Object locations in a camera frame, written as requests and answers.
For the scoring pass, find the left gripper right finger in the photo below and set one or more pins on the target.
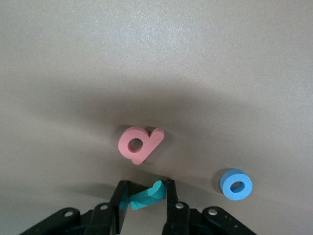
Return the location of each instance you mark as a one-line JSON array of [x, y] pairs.
[[174, 215]]

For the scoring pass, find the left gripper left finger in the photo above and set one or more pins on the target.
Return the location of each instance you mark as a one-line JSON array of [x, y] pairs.
[[115, 215]]

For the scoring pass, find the teal foam letter l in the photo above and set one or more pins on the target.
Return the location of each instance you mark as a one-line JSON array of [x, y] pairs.
[[149, 195]]

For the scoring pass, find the blue foam letter o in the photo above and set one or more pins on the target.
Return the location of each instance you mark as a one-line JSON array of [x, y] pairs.
[[226, 186]]

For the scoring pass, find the pink foam letter p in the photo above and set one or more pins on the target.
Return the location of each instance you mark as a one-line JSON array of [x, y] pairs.
[[151, 144]]

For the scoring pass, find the brown table cover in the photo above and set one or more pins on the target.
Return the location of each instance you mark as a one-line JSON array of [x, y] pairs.
[[156, 61]]

